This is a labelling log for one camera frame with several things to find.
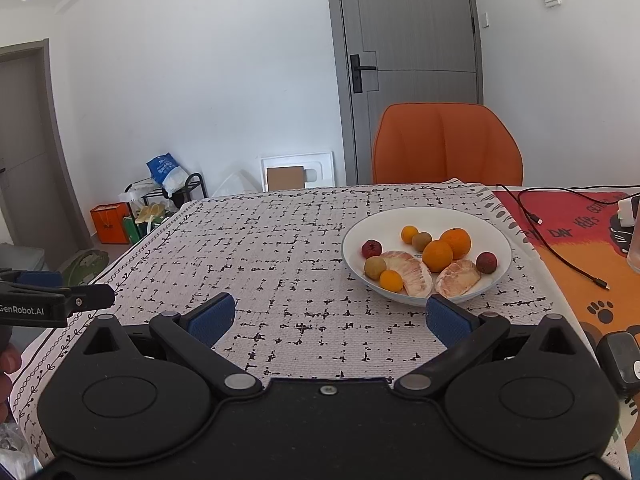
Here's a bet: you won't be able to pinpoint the black shoe rack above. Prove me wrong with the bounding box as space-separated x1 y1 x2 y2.
124 173 209 213

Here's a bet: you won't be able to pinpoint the blue and white bag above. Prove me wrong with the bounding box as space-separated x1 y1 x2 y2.
146 153 189 196

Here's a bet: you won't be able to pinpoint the medium orange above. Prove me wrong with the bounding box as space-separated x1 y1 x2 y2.
422 240 454 273

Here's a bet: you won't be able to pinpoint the large pomelo segment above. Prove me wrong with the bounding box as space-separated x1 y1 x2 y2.
381 250 434 299

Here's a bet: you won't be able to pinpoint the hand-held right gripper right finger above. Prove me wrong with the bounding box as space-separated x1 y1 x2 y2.
394 293 577 402

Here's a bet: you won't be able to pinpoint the clear plastic cup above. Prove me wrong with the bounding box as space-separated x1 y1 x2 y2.
626 224 640 275

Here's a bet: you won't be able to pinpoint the white charger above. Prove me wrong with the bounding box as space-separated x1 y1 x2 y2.
616 194 640 229

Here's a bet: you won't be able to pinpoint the brown wooden door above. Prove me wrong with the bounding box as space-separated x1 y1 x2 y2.
0 39 93 263

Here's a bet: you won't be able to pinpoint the orange paper bag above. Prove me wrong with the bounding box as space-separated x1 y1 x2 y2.
90 202 132 245

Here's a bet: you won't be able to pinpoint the large orange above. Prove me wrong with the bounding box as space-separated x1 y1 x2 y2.
439 228 472 261

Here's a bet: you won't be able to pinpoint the orange printed mat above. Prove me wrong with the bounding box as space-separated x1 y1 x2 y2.
491 186 640 480

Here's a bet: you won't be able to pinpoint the green patterned bag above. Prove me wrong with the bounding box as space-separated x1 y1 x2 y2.
56 248 110 287

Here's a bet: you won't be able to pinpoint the clear plastic bag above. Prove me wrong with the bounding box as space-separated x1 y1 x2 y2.
210 170 262 198

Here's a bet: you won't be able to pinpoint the grey door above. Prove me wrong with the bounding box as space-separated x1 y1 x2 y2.
324 0 484 187

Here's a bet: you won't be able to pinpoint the black cable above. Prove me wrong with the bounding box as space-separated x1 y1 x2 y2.
496 184 640 292

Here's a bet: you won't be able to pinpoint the crumpled clear plastic wrap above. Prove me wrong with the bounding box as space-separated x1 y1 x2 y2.
0 419 33 478

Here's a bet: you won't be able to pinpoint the person's left hand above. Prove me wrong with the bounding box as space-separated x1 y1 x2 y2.
0 346 23 422

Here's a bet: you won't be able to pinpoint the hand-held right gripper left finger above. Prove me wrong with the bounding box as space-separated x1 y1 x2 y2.
80 292 264 402

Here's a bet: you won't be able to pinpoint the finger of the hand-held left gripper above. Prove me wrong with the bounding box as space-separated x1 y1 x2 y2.
62 283 116 311
0 269 65 290

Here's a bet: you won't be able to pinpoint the small pomelo segment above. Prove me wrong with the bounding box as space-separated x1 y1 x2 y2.
434 259 482 300

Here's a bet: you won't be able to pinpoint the black door handle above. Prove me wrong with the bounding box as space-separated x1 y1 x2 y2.
349 53 377 94

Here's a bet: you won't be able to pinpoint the black power adapter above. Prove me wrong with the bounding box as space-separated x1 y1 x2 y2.
596 329 640 397

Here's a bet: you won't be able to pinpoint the orange chair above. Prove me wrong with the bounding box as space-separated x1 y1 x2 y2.
372 103 525 186

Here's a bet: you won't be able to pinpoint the white plate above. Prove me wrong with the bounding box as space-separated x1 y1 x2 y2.
341 209 513 308

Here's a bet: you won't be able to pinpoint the yellow slippers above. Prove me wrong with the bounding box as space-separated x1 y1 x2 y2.
134 204 170 225

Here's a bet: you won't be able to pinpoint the black patterned white tablecloth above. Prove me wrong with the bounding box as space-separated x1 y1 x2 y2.
10 179 631 480

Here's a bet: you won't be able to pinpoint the green paper bag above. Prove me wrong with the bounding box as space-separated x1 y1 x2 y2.
122 214 147 246

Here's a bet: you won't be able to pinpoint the white foam box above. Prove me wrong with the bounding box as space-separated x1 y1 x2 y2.
259 150 335 193

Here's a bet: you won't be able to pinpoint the brown cardboard sheet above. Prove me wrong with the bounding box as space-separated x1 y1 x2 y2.
266 165 305 191

